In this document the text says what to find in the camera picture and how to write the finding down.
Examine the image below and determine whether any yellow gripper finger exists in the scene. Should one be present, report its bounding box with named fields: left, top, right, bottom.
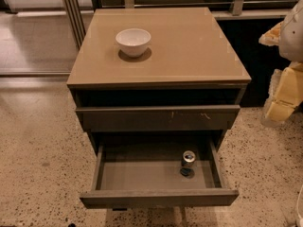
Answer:
left=264, top=62, right=303, bottom=122
left=258, top=22, right=282, bottom=46

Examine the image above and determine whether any redbull can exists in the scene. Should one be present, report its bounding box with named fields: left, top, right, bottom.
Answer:
left=181, top=150, right=196, bottom=167

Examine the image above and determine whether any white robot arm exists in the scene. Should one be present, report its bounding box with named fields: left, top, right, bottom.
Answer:
left=258, top=0, right=303, bottom=127

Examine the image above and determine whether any brown drawer cabinet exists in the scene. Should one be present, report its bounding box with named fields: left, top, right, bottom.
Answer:
left=67, top=8, right=251, bottom=147

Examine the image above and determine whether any closed top drawer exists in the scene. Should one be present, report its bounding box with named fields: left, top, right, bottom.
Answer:
left=76, top=105, right=240, bottom=132

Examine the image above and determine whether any open middle drawer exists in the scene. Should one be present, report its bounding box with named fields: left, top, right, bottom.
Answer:
left=80, top=141, right=239, bottom=209

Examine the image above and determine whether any white ceramic bowl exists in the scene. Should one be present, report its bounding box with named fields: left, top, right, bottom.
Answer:
left=116, top=28, right=152, bottom=58

